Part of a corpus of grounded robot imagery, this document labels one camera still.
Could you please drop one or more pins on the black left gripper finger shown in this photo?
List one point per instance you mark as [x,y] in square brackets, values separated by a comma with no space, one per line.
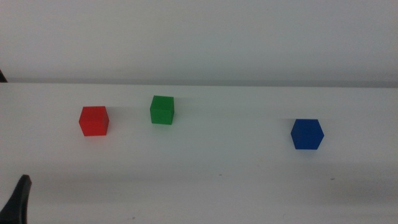
[15,207]

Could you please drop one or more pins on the red cube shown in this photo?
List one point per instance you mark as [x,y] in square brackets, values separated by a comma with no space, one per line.
[93,122]

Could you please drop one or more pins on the green cube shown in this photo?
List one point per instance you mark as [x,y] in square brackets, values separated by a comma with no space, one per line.
[161,110]

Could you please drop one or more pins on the blue cube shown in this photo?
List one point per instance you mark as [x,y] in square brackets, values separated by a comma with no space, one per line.
[307,134]

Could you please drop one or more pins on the dark background object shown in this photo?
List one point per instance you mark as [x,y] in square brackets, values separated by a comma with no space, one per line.
[2,77]

